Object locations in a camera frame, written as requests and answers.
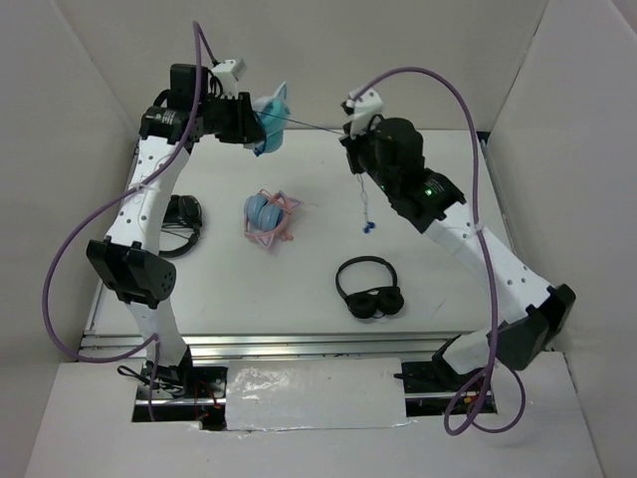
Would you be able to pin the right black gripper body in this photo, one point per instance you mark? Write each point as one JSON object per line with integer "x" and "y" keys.
{"x": 362, "y": 150}

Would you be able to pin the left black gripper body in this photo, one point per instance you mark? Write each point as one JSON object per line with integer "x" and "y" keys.
{"x": 226, "y": 119}

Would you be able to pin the teal cat ear headphones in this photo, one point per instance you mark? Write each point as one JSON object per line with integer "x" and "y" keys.
{"x": 273, "y": 113}

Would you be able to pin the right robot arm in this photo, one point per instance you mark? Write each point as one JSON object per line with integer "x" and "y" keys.
{"x": 531, "y": 311}

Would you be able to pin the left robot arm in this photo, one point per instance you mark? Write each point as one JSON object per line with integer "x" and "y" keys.
{"x": 197, "y": 103}

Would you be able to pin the pink blue cat headphones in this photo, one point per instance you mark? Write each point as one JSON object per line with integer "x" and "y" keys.
{"x": 267, "y": 217}

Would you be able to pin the small black headphones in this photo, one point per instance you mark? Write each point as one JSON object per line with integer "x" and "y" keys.
{"x": 364, "y": 305}

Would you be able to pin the white taped cover plate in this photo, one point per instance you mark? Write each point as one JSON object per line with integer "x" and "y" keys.
{"x": 340, "y": 393}

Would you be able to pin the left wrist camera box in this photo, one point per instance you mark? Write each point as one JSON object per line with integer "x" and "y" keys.
{"x": 228, "y": 74}

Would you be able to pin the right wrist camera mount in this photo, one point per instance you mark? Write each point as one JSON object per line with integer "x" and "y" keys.
{"x": 361, "y": 111}

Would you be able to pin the large black wired headphones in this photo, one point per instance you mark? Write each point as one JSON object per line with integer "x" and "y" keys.
{"x": 183, "y": 213}

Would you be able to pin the aluminium rail frame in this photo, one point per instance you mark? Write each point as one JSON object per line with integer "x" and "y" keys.
{"x": 235, "y": 298}

